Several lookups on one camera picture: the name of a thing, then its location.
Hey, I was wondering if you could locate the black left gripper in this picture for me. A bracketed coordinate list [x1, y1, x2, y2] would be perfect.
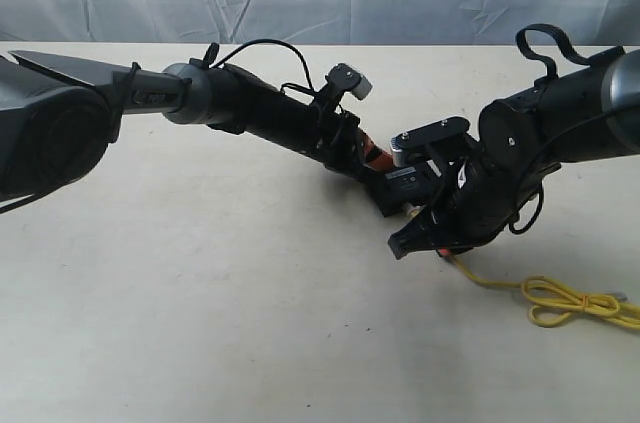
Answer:
[312, 111, 395, 182]

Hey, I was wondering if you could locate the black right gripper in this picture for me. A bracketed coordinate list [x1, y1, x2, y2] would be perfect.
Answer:
[388, 157, 543, 260]

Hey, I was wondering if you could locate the black network switch box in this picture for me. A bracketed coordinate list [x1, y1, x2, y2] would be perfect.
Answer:
[365, 163, 440, 217]

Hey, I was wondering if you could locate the yellow ethernet cable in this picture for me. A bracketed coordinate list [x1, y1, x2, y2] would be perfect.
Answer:
[399, 202, 640, 330]

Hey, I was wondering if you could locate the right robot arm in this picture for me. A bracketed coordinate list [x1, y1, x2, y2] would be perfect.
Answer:
[388, 47, 639, 259]

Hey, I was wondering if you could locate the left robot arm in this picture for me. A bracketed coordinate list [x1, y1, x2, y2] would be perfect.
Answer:
[1, 46, 393, 212]

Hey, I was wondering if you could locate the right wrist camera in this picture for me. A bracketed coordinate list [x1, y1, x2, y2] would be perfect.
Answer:
[390, 117, 474, 167]

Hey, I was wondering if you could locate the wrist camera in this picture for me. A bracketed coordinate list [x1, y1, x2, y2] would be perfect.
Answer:
[326, 63, 373, 101]
[390, 117, 474, 167]

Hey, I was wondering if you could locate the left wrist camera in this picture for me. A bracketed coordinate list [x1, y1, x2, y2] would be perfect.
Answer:
[326, 63, 373, 101]

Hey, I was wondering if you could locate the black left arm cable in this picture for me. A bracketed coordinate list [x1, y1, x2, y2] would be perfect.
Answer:
[202, 39, 321, 109]

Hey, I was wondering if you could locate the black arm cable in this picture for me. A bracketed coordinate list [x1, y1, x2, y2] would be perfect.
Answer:
[514, 22, 594, 79]
[202, 39, 321, 109]

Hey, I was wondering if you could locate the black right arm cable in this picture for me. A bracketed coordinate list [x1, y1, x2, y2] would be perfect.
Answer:
[514, 22, 594, 79]

